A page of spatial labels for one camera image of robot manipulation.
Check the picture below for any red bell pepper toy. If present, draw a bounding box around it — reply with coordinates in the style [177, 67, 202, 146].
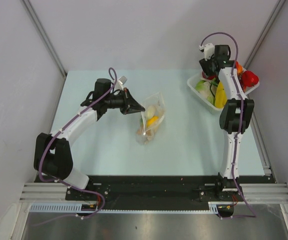
[241, 70, 259, 88]

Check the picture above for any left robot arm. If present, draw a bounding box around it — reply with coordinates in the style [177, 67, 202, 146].
[34, 76, 145, 200]

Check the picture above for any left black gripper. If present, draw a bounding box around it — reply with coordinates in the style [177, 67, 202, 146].
[104, 88, 145, 115]

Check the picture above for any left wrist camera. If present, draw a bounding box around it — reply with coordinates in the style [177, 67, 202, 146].
[115, 76, 127, 91]

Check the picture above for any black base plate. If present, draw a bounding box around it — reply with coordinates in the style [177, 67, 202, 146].
[35, 175, 275, 211]

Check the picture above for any aluminium frame rail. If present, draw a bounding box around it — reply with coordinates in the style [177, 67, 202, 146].
[20, 182, 288, 204]

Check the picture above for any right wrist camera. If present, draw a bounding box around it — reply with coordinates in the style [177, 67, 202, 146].
[199, 43, 215, 61]

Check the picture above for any white radish toy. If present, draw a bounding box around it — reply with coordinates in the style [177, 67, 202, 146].
[144, 105, 156, 120]

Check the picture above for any clear zip top bag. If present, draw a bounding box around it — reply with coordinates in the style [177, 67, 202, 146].
[136, 92, 166, 145]

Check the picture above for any yellow orange fruit toy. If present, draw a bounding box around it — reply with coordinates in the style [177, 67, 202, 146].
[147, 115, 159, 127]

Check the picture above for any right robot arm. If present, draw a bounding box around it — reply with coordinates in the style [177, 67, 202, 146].
[199, 43, 254, 201]

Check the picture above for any white plastic food basket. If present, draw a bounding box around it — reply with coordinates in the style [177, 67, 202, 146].
[187, 67, 259, 115]

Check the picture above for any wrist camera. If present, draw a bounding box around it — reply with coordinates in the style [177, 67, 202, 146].
[115, 76, 127, 91]
[199, 43, 215, 61]

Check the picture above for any white slotted cable duct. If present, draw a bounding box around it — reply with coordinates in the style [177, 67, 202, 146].
[30, 202, 102, 213]

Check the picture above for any yellow banana bunch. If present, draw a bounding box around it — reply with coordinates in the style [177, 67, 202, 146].
[214, 81, 227, 109]

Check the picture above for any green leaf toy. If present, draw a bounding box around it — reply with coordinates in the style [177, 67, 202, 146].
[140, 117, 144, 127]

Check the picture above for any white cauliflower toy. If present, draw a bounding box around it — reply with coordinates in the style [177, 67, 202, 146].
[195, 80, 215, 105]

